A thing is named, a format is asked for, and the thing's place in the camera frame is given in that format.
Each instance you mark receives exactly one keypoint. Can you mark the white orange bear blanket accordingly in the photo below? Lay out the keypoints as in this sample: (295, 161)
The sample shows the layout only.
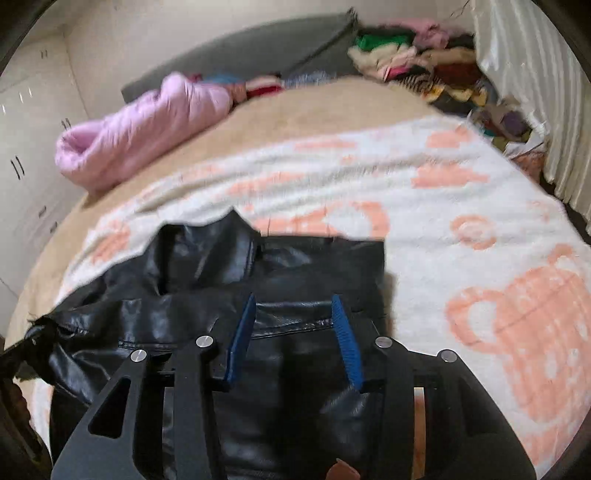
(478, 259)

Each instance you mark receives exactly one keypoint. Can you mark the person's right hand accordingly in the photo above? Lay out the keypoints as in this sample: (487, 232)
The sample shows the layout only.
(342, 471)

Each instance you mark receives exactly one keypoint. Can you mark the red blue clothes at headboard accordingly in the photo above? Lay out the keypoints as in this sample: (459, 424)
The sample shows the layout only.
(244, 90)

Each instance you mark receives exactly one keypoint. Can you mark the white satin curtain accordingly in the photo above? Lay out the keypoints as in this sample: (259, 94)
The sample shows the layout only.
(521, 50)

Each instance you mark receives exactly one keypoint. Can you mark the white wardrobe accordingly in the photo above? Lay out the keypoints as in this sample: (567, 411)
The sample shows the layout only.
(39, 100)

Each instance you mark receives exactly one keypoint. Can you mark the beige bed sheet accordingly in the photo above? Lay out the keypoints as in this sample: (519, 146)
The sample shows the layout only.
(348, 104)

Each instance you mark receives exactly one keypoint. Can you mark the pink puffy quilt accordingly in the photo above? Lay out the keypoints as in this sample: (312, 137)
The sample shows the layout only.
(100, 154)

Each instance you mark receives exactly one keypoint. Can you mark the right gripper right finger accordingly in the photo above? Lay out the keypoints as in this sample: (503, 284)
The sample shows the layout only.
(435, 420)

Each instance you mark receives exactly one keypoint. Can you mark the black leather jacket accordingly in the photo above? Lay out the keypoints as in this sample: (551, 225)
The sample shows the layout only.
(292, 410)

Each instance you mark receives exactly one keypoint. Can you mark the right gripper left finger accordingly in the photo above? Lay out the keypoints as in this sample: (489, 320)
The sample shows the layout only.
(120, 435)

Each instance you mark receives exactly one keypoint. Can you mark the pile of folded clothes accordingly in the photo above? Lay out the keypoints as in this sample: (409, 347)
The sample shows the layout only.
(438, 62)

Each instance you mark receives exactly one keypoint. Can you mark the grey headboard cushion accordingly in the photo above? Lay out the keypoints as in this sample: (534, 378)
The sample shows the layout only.
(288, 48)

